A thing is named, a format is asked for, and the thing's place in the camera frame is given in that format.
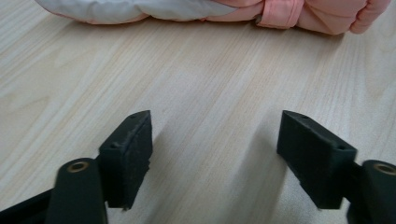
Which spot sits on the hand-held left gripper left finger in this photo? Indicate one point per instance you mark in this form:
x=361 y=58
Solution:
x=127 y=158

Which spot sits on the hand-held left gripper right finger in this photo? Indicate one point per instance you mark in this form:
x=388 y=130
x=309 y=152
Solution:
x=314 y=158

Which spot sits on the pink ski glove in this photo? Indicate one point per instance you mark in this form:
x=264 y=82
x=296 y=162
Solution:
x=311 y=15

